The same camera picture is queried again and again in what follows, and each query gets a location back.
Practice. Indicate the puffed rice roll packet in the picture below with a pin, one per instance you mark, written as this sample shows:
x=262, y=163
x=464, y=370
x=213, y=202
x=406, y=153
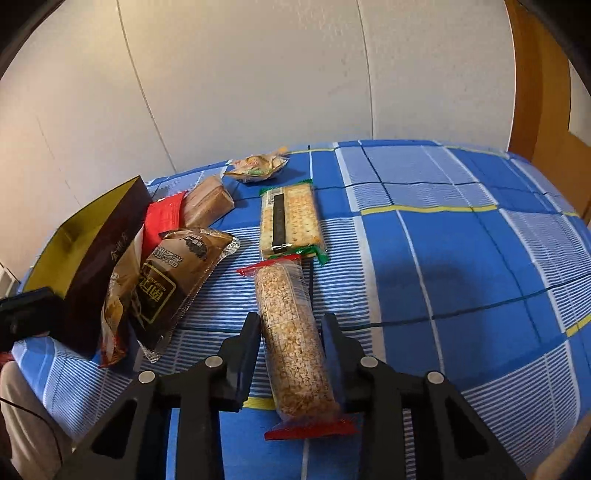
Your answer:
x=291, y=341

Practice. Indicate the wooden door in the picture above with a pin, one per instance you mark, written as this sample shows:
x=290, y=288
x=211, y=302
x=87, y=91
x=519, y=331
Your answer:
x=540, y=92

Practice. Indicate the small colourful snack packet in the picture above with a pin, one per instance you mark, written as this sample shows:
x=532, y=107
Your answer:
x=256, y=166

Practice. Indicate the blue plaid bed sheet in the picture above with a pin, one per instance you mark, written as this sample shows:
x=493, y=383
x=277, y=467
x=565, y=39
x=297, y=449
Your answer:
x=438, y=277

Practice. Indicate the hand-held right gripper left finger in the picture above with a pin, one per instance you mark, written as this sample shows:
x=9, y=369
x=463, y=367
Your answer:
x=247, y=364

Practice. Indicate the large red snack packet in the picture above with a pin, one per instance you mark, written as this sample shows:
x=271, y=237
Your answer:
x=161, y=217

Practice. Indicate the person's beige trouser leg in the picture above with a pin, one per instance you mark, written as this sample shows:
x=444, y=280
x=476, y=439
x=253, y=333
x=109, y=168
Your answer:
x=23, y=415

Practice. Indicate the dark brown cake packet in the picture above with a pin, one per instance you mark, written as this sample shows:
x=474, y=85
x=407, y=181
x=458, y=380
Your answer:
x=171, y=272

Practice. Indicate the clear sandwich bread packet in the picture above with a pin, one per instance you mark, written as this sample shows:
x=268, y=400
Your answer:
x=207, y=203

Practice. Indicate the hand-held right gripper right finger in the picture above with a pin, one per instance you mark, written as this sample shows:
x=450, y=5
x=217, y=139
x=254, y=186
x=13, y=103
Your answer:
x=333, y=364

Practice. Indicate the brown orange snack packet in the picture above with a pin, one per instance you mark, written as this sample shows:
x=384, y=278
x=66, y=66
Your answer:
x=115, y=304

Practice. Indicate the cracker packet with green ends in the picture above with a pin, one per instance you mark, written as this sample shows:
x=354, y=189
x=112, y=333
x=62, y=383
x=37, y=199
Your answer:
x=300, y=217

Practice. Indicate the dark box with gold interior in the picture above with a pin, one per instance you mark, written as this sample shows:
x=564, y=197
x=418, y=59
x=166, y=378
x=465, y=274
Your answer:
x=92, y=258

